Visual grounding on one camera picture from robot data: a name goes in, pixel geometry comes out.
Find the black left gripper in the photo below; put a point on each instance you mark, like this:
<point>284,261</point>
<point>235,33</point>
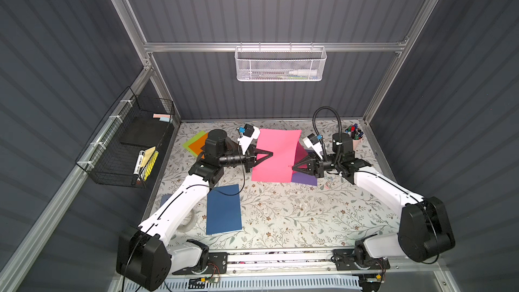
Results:
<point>251,159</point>

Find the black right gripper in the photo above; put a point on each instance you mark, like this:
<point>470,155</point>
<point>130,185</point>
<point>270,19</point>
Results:
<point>317,165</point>

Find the magenta paper sheet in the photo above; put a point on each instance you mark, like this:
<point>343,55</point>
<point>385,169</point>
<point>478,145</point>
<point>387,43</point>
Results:
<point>300,153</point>
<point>279,167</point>

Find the lime green paper sheet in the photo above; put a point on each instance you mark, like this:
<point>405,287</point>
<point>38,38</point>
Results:
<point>187,143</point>

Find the orange paper sheet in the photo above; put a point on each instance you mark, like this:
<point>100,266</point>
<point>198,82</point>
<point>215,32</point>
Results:
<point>197,145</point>

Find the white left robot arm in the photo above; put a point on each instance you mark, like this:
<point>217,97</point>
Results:
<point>143,256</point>

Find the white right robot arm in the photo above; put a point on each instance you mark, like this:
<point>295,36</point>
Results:
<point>425,230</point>

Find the purple paper sheet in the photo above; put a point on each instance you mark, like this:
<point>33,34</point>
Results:
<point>304,179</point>

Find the pink pen cup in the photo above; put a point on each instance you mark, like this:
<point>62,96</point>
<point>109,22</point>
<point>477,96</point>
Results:
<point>356,134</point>

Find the blue paper sheet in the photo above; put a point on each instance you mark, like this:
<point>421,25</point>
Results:
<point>223,210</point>

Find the blue tape dispenser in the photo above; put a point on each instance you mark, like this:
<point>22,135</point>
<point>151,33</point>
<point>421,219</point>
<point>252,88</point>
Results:
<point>165,198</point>

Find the white tape roll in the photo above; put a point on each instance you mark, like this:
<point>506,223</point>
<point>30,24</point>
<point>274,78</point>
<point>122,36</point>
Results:
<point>188,223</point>

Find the white mesh wall basket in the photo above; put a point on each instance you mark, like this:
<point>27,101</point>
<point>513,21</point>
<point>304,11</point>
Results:
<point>280,63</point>

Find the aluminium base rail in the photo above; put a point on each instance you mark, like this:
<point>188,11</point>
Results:
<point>279,259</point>

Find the black wire wall basket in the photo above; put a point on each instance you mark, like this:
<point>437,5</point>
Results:
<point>129,146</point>

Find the aluminium frame post left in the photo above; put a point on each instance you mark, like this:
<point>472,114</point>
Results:
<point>132,27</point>

